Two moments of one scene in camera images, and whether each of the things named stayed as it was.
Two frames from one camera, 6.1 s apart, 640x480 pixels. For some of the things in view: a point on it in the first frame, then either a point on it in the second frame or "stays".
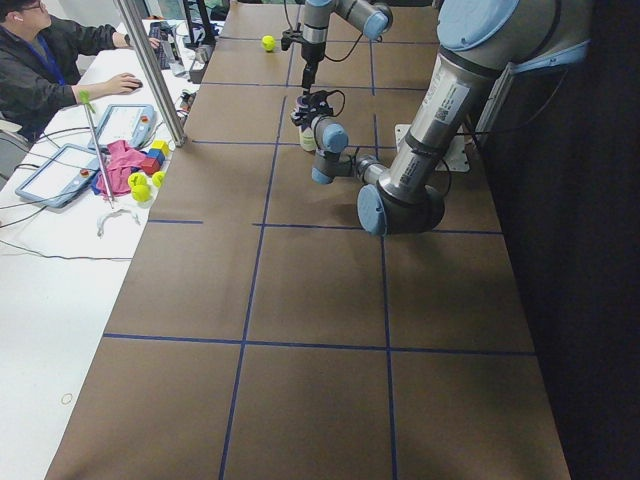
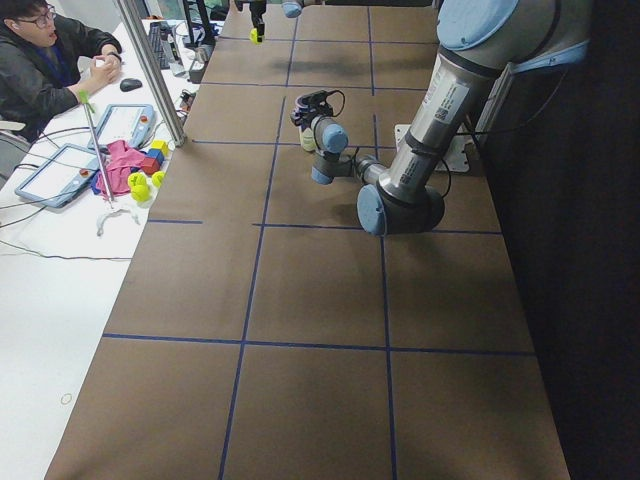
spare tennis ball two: x=141 y=193 stays
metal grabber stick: x=89 y=107 stays
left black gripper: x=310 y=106 stays
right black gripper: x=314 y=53 to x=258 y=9
